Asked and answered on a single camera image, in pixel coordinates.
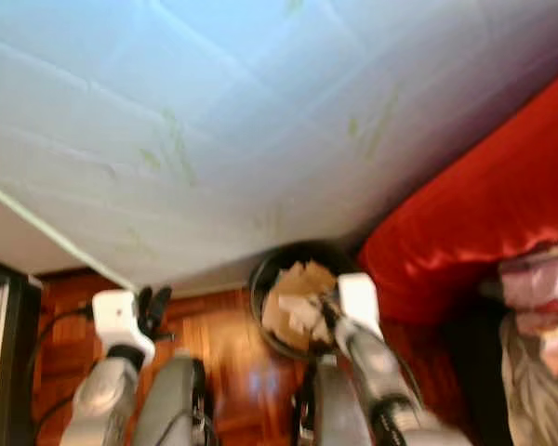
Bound pink cartoon print quilt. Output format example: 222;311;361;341
498;240;558;373

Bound brown cardboard and paper scraps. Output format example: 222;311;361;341
260;260;338;354

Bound black round waste bin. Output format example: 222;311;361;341
249;242;364;363

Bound grey right robot leg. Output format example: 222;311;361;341
293;358;373;446

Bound black framed white door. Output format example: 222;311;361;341
0;256;38;446

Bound large red cushion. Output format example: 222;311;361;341
358;63;558;326

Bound bed with leaf print sheet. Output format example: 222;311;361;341
500;316;558;446

